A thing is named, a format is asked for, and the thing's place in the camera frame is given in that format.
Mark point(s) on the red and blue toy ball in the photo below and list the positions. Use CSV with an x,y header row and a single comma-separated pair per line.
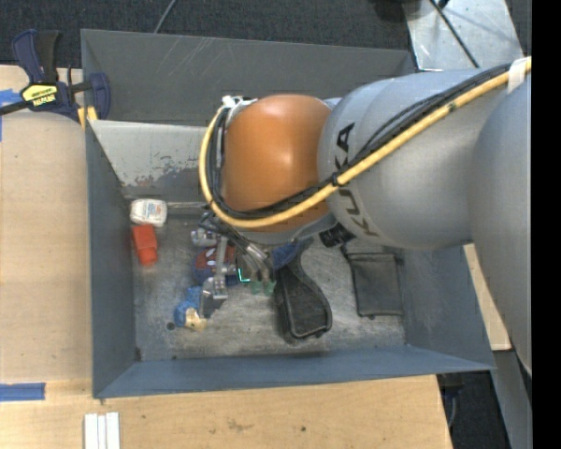
x,y
205,265

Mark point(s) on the grey metal bin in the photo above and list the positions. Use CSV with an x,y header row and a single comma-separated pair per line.
x,y
243,339

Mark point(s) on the red-orange plastic block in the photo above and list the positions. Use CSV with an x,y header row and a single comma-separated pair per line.
x,y
145,245

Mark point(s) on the pale wood board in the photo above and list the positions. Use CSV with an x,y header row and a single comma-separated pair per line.
x,y
44,250

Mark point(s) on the blue toy figure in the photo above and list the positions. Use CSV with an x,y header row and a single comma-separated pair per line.
x,y
189,309

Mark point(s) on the black cloth pouch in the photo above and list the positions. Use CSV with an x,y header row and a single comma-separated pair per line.
x,y
378,284

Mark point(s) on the white printed packet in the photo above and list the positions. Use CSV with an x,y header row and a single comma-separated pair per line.
x,y
148,211

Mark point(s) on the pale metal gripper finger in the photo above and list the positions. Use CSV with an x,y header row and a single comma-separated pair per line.
x,y
203,237
211,299

